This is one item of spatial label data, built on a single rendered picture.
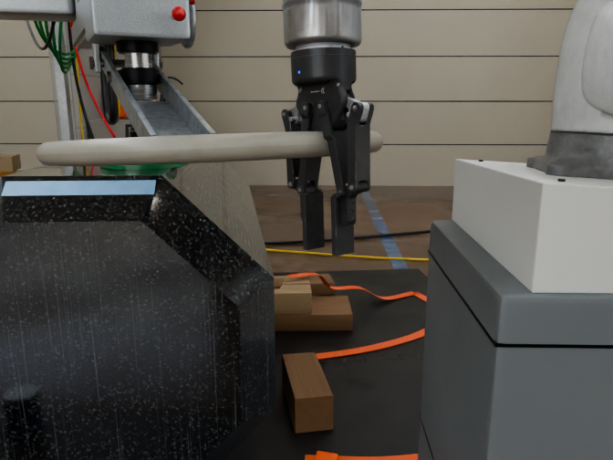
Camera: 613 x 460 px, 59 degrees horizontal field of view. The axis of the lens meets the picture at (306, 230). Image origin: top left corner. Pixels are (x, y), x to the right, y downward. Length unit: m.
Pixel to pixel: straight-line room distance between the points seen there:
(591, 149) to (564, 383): 0.30
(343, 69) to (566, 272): 0.34
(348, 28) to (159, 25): 0.81
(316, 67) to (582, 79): 0.36
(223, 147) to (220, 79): 6.05
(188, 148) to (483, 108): 6.29
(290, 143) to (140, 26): 0.82
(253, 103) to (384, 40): 1.67
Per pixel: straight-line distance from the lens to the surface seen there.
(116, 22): 1.36
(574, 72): 0.82
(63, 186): 1.29
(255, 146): 0.59
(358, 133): 0.60
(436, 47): 6.68
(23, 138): 7.46
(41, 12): 2.08
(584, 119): 0.81
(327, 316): 2.42
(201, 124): 1.10
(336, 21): 0.62
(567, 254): 0.67
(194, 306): 1.23
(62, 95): 4.28
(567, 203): 0.65
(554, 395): 0.72
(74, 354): 1.33
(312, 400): 1.73
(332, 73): 0.62
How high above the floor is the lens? 1.01
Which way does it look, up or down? 14 degrees down
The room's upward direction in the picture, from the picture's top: straight up
